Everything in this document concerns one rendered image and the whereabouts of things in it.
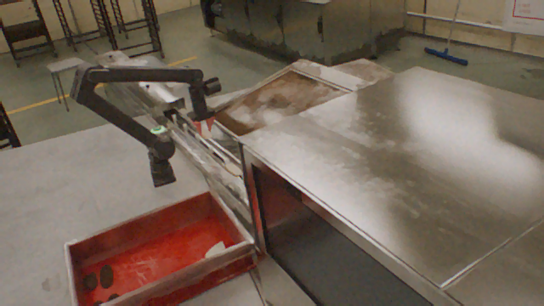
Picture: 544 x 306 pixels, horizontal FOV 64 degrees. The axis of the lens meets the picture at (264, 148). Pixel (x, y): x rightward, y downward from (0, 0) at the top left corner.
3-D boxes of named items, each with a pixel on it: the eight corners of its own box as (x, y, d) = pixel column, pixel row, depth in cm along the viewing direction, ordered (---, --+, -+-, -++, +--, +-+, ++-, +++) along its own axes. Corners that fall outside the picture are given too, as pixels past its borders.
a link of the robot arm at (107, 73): (77, 78, 145) (88, 85, 137) (77, 61, 143) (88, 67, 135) (191, 79, 172) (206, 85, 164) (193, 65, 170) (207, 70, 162)
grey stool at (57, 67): (90, 93, 517) (76, 56, 494) (99, 100, 490) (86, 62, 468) (59, 104, 500) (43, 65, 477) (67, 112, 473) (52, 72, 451)
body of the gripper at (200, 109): (216, 114, 173) (212, 97, 169) (193, 122, 169) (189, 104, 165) (209, 109, 178) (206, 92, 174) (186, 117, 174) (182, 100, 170)
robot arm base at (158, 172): (150, 172, 176) (155, 188, 166) (145, 155, 172) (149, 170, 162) (172, 167, 178) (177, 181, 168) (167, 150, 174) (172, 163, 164)
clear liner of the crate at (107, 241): (70, 267, 132) (59, 243, 127) (218, 207, 149) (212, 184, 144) (84, 352, 105) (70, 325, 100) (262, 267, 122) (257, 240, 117)
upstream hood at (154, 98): (96, 66, 309) (92, 54, 305) (121, 59, 316) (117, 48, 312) (153, 121, 213) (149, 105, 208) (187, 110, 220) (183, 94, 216)
